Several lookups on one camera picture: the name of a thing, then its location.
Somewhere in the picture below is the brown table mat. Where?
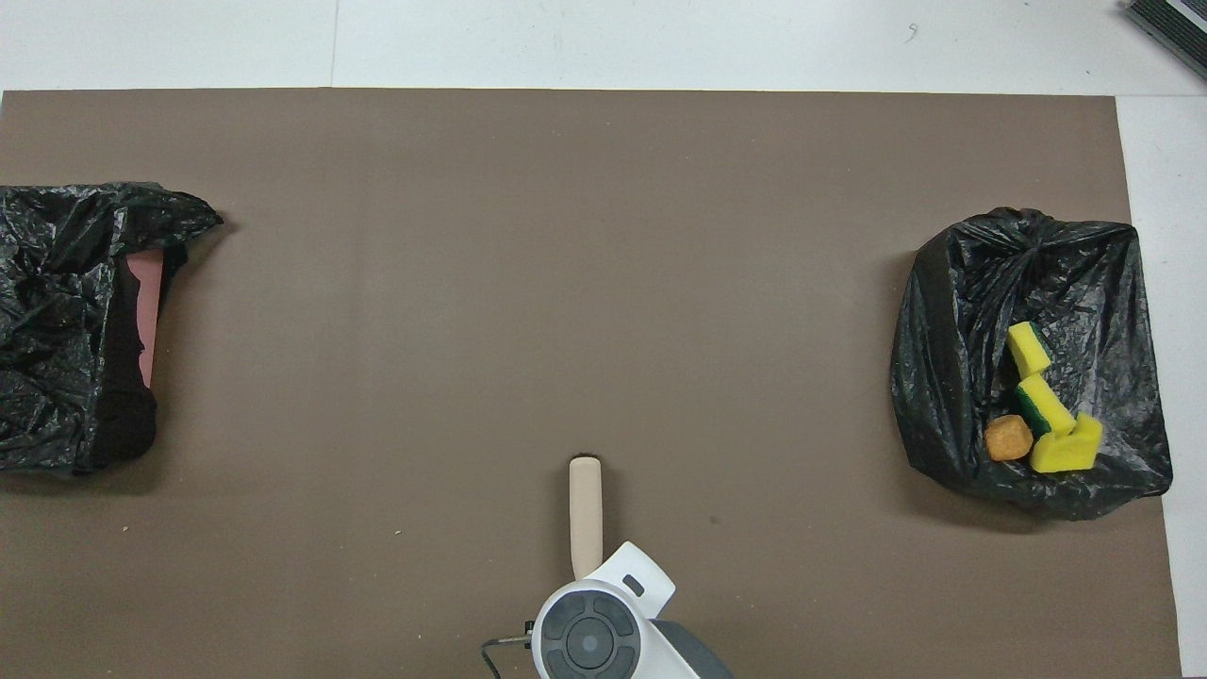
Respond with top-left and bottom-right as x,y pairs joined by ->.
0,88 -> 1184,679

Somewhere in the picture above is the notched yellow sponge piece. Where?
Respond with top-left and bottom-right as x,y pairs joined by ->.
1029,412 -> 1105,475

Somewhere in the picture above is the dark ribbed device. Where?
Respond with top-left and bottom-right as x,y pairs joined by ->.
1122,0 -> 1207,81

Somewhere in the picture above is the black trash bag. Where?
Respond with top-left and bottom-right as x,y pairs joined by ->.
889,207 -> 1175,522
0,182 -> 225,475

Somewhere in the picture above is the curved yellow sponge piece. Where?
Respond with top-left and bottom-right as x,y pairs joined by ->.
1005,320 -> 1054,377

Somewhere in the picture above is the pink bin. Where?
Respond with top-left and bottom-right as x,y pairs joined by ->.
126,249 -> 165,389

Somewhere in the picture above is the beige hand brush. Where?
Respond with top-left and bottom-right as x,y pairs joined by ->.
568,455 -> 605,582

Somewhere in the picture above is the green and yellow sponge piece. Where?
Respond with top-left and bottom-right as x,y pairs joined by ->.
1015,373 -> 1077,439

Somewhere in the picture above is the brown bread roll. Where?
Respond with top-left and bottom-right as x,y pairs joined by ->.
984,414 -> 1035,463

